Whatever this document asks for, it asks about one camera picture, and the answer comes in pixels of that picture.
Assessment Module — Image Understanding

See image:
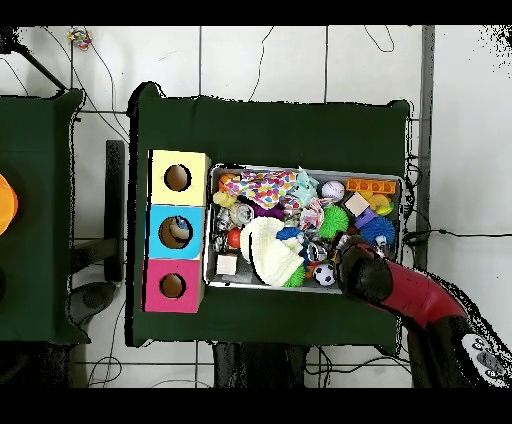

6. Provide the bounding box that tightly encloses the white knitted cloth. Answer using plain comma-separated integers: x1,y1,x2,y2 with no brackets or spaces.
239,215,307,288

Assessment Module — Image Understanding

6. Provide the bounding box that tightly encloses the clear plastic bottle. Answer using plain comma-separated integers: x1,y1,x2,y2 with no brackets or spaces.
169,219,192,241

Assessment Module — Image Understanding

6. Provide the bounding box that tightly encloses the blue spiky ball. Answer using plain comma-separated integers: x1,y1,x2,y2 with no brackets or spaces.
359,217,397,248

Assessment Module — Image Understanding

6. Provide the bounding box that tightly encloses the wooden box with three holes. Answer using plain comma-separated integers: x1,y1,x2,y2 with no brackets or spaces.
143,149,213,315

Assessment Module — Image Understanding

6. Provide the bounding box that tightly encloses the polka dot cloth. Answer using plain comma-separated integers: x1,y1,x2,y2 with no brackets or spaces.
221,169,299,211

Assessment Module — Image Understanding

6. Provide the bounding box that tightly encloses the green spiky ball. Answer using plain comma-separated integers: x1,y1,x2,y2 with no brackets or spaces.
318,206,351,240
286,263,308,288

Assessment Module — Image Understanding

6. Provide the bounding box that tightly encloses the small white baseball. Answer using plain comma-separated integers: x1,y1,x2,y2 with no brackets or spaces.
321,179,346,203

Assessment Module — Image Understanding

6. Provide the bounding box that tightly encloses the small soccer ball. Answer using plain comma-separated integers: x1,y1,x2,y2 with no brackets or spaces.
313,263,337,288

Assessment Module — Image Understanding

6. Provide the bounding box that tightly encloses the plain wooden cube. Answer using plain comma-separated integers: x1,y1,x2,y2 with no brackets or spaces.
343,191,371,217

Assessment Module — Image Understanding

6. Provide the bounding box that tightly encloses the orange toy building block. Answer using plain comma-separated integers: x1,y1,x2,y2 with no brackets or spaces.
345,177,398,195

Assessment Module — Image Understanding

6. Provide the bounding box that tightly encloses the green cloth side table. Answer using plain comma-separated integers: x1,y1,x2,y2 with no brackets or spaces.
0,87,88,345

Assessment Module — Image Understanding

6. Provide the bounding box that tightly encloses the small colourful floor toy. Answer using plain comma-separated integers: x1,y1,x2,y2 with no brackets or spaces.
67,27,93,51

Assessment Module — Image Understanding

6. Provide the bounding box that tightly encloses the orange round object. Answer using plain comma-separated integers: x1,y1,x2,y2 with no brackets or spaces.
0,174,19,236

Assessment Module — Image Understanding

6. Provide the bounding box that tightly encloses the clear wire mesh bin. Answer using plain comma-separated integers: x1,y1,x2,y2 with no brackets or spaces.
203,163,404,297

